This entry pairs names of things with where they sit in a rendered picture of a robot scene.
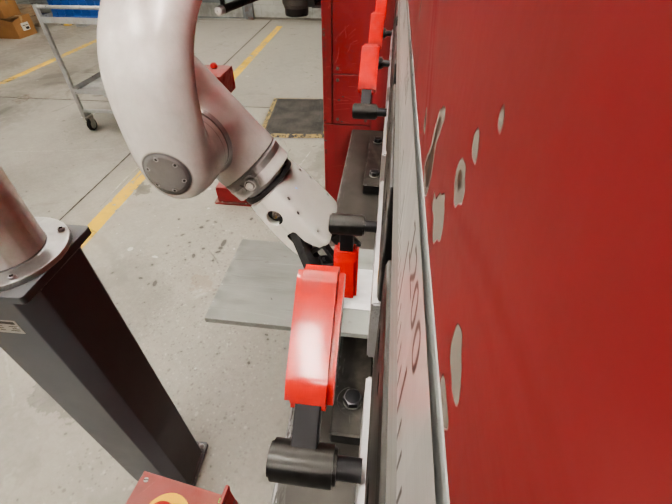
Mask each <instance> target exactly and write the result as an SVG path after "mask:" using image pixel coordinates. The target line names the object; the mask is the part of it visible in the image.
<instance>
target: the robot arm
mask: <svg viewBox="0 0 672 504"><path fill-rule="evenodd" d="M201 3H202V0H100V6H99V12H98V20H97V55H98V62H99V68H100V73H101V78H102V82H103V85H104V89H105V92H106V95H107V98H108V100H109V103H110V106H111V109H112V111H113V114H114V116H115V119H116V121H117V123H118V126H119V128H120V130H121V133H122V135H123V137H124V139H125V142H126V144H127V146H128V148H129V150H130V152H131V154H132V156H133V158H134V160H135V162H136V164H137V166H138V167H139V169H140V171H141V172H142V174H143V175H144V176H145V178H146V179H147V180H148V181H149V183H150V184H151V185H152V186H153V187H154V188H156V189H157V190H158V191H159V192H161V193H163V194H164V195H166V196H169V197H172V198H177V199H189V198H192V197H195V196H198V195H199V194H201V193H203V192H204V191H205V190H206V189H207V188H208V187H209V186H211V184H212V183H213V182H214V181H215V179H217V180H218V181H219V182H220V183H221V184H223V185H224V186H225V187H226V188H227V189H228V190H229V191H230V192H231V193H232V194H233V195H235V196H236V197H237V198H238V199H239V200H240V201H244V200H245V199H246V201H247V202H248V203H249V204H252V206H251V207H252V208H253V209H254V211H255V212H256V213H257V214H258V216H259V217H260V218H261V219H262V220H263V222H264V223H265V224H266V225H267V226H268V227H269V228H270V229H271V230H272V232H273V233H274V234H275V235H276V236H277V237H278V238H279V239H280V240H281V241H282V242H283V243H284V244H285V245H287V246H288V247H289V248H290V249H291V250H292V251H293V252H295V253H296V254H297V255H298V256H299V258H300V260H301V263H302V265H303V267H304V268H305V267H306V264H312V265H323V266H334V251H333V249H332V248H331V246H330V245H329V244H328V243H329V242H330V240H331V241H332V242H333V243H334V244H335V245H338V243H340V235H338V234H330V232H329V229H328V226H329V217H330V214H332V213H337V203H336V201H335V200H334V198H333V197H332V196H331V195H330V194H329V193H328V192H327V191H326V190H325V189H324V188H323V187H322V186H321V185H320V184H319V183H318V182H317V181H315V180H314V179H313V178H312V177H311V176H310V175H309V174H308V173H307V172H305V171H304V170H303V169H302V168H301V167H299V166H298V165H297V164H295V163H294V162H293V161H291V160H290V159H287V155H288V154H287V152H286V151H285V150H284V149H283V148H282V147H281V146H280V145H279V143H278V142H277V141H276V140H275V139H274V138H273V137H272V136H271V135H270V134H269V133H268V132H267V131H266V130H265V129H264V128H263V126H262V125H261V124H260V123H259V122H258V121H257V120H256V119H255V118H254V117H253V116H252V115H251V114H250V113H249V112H248V111H247V110H246V108H245V107H244V106H243V105H242V104H241V103H240V102H239V101H238V100H237V99H236V98H235V97H234V96H233V95H232V94H231V93H230V91H229V90H228V89H227V88H226V87H225V86H224V85H223V84H222V83H221V82H220V81H219V80H218V79H217V78H216V77H215V76H214V75H213V73H212V72H211V71H210V70H209V69H208V68H207V67H206V66H205V65H204V64H203V63H202V62H201V61H200V60H199V59H198V58H197V56H196V55H195V54H194V42H195V31H196V24H197V18H198V14H199V10H200V6H201ZM71 241H72V234H71V232H70V230H69V229H68V227H67V226H66V225H65V224H64V223H63V222H61V221H59V220H57V219H53V218H48V217H34V216H33V215H32V213H31V212H30V210H29V209H28V207H27V206H26V204H25V203H24V201H23V199H22V198H21V196H20V195H19V193H18V192H17V190H16V189H15V187H14V186H13V184H12V183H11V181H10V180H9V178H8V177H7V175H6V174H5V172H4V171H3V169H2V168H1V166H0V292H2V291H5V290H8V289H12V288H14V287H17V286H19V285H22V284H24V283H26V282H28V281H30V280H32V279H34V278H36V277H38V276H39V275H41V274H43V273H44V272H46V271H47V270H49V269H50V268H51V267H53V266H54V265H55V264H56V263H57V262H58V261H59V260H61V259H62V257H63V256H64V255H65V254H66V252H67V251H68V249H69V247H70V245H71ZM312 245H313V246H314V247H312ZM322 248H323V250H324V251H325V253H326V254H327V255H321V256H320V255H319V254H318V252H317V251H319V250H320V249H322Z"/></svg>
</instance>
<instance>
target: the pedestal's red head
mask: <svg viewBox="0 0 672 504"><path fill-rule="evenodd" d="M166 493H177V494H179V495H181V496H183V497H184V498H185V499H186V501H187V503H188V504H238V502H237V500H236V499H235V498H234V496H233V494H232V493H231V491H230V486H229V485H226V486H225V488H224V491H223V493H222V495H221V494H218V493H214V492H211V491H208V490H205V489H202V488H198V487H195V486H192V485H189V484H185V483H182V482H179V481H176V480H172V479H169V478H166V477H163V476H160V475H156V474H153V473H150V472H147V471H144V472H143V474H142V476H141V478H140V479H139V481H138V483H137V485H136V486H135V488H134V490H133V492H132V493H131V495H130V497H129V498H128V500H127V502H126V504H150V503H151V502H152V501H153V500H154V499H156V498H157V497H159V496H161V495H163V494H166ZM218 502H219V503H218Z"/></svg>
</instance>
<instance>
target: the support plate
mask: <svg viewBox="0 0 672 504"><path fill-rule="evenodd" d="M373 262H374V250H370V249H359V264H358V269H366V270H373ZM299 269H304V267H303V265H302V263H301V260H300V258H299V256H298V255H297V254H296V253H295V252H293V251H292V250H291V249H290V248H289V247H288V246H287V245H285V244H284V243H283V242H273V241H261V240H249V239H242V241H241V243H240V245H239V247H238V249H237V251H236V253H235V255H234V257H233V259H232V261H231V263H230V266H229V268H228V270H227V272H226V274H225V276H224V278H223V280H222V282H221V284H220V286H219V288H218V291H217V293H216V295H215V297H214V299H213V301H212V303H211V305H210V307H209V309H208V311H207V313H206V316H205V318H204V319H205V321H206V322H210V323H220V324H229V325H239V326H248V327H258V328H268V329H277V330H287V331H291V325H292V316H293V307H294V298H295V290H296V281H297V275H298V270H299ZM369 314H370V311H363V310H353V309H343V315H342V326H341V336H344V337H354V338H363V339H368V327H369Z"/></svg>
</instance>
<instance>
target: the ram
mask: <svg viewBox="0 0 672 504"><path fill-rule="evenodd" d="M406 10H407V27H408V44H409V61H410V77H411V94H412V111H413V128H414V144H415V161H416V178H417V195H418V211H419V228H420V245H421V262H422V278H423V295H424V312H425V329H426V345H427V362H428V379H429V396H430V412H431V429H432V446H433V463H434V480H435V496H436V504H672V0H406ZM399 51H400V0H398V27H397V67H396V106H395V146H394V185H393V225H392V264H391V304H390V343H389V383H388V423H387V462H386V502H385V504H396V486H397V341H398V196H399Z"/></svg>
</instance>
